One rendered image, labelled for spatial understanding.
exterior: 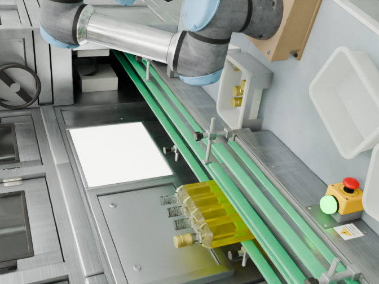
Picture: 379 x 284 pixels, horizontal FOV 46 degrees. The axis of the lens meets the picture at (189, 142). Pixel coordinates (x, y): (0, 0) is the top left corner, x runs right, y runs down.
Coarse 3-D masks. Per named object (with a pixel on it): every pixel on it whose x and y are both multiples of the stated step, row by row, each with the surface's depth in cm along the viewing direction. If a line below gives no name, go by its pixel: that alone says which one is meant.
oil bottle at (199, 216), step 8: (200, 208) 128; (208, 208) 128; (216, 208) 128; (224, 208) 129; (232, 208) 129; (192, 216) 126; (200, 216) 125; (208, 216) 125; (216, 216) 126; (224, 216) 127; (200, 224) 125
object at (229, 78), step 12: (228, 60) 151; (228, 72) 153; (240, 72) 155; (228, 84) 156; (228, 96) 159; (240, 96) 158; (228, 108) 161; (240, 108) 159; (228, 120) 155; (240, 120) 145
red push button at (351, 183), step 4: (344, 180) 108; (348, 180) 108; (352, 180) 108; (356, 180) 108; (344, 184) 108; (348, 184) 107; (352, 184) 107; (356, 184) 107; (348, 188) 108; (352, 188) 107; (356, 188) 107
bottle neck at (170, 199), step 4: (160, 196) 134; (164, 196) 134; (168, 196) 134; (172, 196) 134; (176, 196) 135; (160, 200) 135; (164, 200) 133; (168, 200) 133; (172, 200) 134; (176, 200) 134; (164, 204) 133; (168, 204) 134
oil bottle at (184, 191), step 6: (210, 180) 141; (180, 186) 137; (186, 186) 137; (192, 186) 137; (198, 186) 137; (204, 186) 138; (210, 186) 138; (216, 186) 138; (180, 192) 134; (186, 192) 134; (192, 192) 135; (198, 192) 135; (204, 192) 135; (210, 192) 136; (180, 198) 134; (180, 204) 135
